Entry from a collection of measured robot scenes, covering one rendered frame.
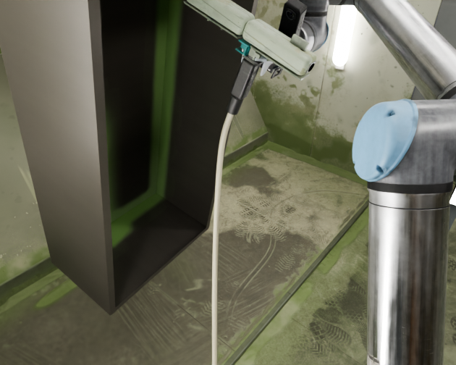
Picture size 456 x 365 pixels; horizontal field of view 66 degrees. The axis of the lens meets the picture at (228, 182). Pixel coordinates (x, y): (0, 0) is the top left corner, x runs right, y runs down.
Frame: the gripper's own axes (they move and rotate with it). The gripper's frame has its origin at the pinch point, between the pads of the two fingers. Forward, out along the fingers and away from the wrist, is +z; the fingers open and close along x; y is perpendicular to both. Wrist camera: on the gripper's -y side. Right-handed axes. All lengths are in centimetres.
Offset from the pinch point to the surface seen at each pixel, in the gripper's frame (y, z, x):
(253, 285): 135, -53, -35
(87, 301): 162, 4, 27
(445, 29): 8, -191, -29
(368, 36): 34, -197, 7
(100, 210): 52, 21, 13
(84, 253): 82, 21, 18
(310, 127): 117, -202, 6
